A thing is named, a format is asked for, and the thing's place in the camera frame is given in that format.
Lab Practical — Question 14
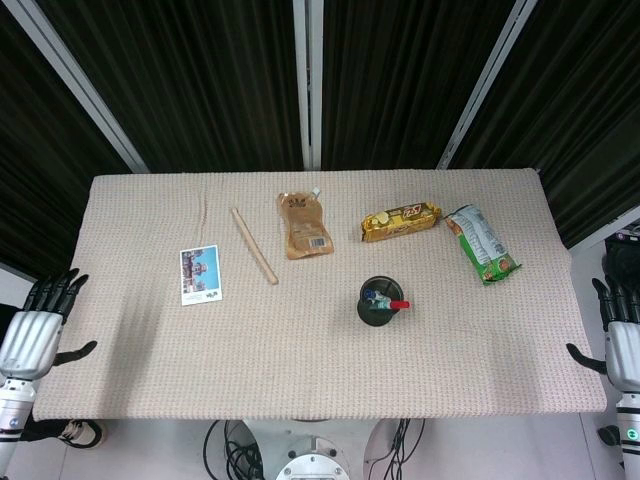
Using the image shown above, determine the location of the postcard with building photo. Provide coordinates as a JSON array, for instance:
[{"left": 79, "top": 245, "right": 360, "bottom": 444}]
[{"left": 179, "top": 244, "right": 223, "bottom": 307}]

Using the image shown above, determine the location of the light wooden stick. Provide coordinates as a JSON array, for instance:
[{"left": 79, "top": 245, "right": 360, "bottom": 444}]
[{"left": 230, "top": 207, "right": 279, "bottom": 286}]

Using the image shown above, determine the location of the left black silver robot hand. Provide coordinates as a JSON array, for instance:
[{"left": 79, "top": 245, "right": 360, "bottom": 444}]
[{"left": 0, "top": 268, "right": 99, "bottom": 382}]

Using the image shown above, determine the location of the brown spout pouch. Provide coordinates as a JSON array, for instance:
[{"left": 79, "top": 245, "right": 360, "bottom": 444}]
[{"left": 276, "top": 186, "right": 334, "bottom": 261}]

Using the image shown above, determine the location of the yellow biscuit packet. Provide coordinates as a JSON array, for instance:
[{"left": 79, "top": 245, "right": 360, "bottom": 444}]
[{"left": 359, "top": 201, "right": 443, "bottom": 244}]

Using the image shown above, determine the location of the black white sneaker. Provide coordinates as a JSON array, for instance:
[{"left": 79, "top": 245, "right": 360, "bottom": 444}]
[{"left": 56, "top": 419, "right": 108, "bottom": 449}]

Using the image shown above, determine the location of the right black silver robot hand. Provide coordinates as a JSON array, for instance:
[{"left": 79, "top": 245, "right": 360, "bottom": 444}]
[{"left": 565, "top": 269, "right": 640, "bottom": 394}]

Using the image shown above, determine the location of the grey metal partition post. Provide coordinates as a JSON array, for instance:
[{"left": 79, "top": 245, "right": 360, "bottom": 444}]
[
  {"left": 4, "top": 0, "right": 151, "bottom": 174},
  {"left": 292, "top": 0, "right": 326, "bottom": 170},
  {"left": 564, "top": 204, "right": 640, "bottom": 252},
  {"left": 435, "top": 0, "right": 539, "bottom": 171}
]

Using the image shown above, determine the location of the green marker with red cap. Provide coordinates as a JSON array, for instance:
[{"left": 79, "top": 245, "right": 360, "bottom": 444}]
[{"left": 373, "top": 295, "right": 412, "bottom": 311}]

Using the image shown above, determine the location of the black electronic device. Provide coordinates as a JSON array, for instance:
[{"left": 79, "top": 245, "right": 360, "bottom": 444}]
[{"left": 601, "top": 228, "right": 640, "bottom": 284}]

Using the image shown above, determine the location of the black trouser leg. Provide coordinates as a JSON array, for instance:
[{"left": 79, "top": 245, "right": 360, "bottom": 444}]
[{"left": 18, "top": 418, "right": 69, "bottom": 443}]

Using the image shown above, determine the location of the black mesh pen cup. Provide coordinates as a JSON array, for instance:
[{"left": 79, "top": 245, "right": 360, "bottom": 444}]
[{"left": 356, "top": 275, "right": 405, "bottom": 329}]

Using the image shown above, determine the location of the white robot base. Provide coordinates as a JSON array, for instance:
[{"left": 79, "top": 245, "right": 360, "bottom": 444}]
[{"left": 239, "top": 418, "right": 401, "bottom": 480}]

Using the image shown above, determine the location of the green white snack packet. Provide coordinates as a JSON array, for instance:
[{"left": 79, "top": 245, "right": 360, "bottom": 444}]
[{"left": 444, "top": 203, "right": 523, "bottom": 287}]

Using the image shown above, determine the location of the black cable bundle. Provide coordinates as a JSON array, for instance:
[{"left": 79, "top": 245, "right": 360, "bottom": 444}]
[
  {"left": 202, "top": 418, "right": 265, "bottom": 480},
  {"left": 368, "top": 417, "right": 427, "bottom": 474}
]

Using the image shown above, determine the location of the beige woven tablecloth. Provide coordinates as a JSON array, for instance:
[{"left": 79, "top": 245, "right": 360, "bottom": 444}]
[{"left": 31, "top": 169, "right": 609, "bottom": 420}]

